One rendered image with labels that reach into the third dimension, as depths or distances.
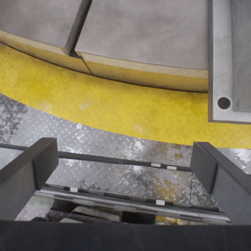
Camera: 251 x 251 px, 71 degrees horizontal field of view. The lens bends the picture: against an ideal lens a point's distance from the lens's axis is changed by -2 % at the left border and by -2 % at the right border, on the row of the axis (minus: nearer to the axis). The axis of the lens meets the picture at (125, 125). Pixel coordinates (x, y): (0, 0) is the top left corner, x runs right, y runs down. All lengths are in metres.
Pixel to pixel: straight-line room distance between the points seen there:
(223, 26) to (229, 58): 0.12
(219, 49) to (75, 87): 0.72
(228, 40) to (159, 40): 0.23
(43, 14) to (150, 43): 0.46
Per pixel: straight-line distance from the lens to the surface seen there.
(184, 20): 0.80
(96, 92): 1.01
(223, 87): 0.65
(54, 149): 0.16
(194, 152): 0.17
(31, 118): 1.13
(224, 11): 0.79
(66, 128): 1.02
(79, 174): 0.99
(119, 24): 0.79
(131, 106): 0.96
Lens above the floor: 0.93
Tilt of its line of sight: 80 degrees down
